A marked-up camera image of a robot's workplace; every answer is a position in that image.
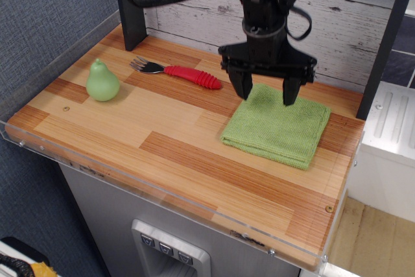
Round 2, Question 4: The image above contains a green plastic pear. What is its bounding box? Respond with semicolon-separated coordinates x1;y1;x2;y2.
86;59;120;102

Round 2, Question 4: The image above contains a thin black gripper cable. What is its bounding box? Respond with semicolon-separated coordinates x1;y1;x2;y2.
285;6;313;42

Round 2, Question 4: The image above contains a left dark post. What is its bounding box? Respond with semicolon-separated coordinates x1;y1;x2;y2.
117;0;147;51

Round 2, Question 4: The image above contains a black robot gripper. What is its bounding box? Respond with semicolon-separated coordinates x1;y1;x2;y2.
219;20;316;106

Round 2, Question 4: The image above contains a green cloth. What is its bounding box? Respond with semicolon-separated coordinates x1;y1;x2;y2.
220;84;331;170

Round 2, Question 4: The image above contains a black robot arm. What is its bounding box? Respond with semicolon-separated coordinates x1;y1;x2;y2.
219;0;317;106

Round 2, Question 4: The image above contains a grey toy fridge cabinet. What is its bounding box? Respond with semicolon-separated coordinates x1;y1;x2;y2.
60;165;300;276

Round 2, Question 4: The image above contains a yellow object bottom left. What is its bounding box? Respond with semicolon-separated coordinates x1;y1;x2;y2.
30;262;58;277

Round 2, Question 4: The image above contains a right dark post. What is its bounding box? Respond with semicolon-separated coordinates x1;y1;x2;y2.
356;0;410;120

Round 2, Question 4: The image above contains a dark post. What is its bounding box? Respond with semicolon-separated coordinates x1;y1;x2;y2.
117;0;147;51
356;0;410;120

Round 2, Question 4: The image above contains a fork with red handle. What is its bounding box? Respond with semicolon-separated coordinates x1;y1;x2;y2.
130;56;222;90

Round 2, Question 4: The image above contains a silver dispenser button panel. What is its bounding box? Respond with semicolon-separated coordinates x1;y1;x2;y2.
131;219;211;276

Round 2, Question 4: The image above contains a white toy sink unit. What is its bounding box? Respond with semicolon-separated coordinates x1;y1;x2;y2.
346;82;414;221

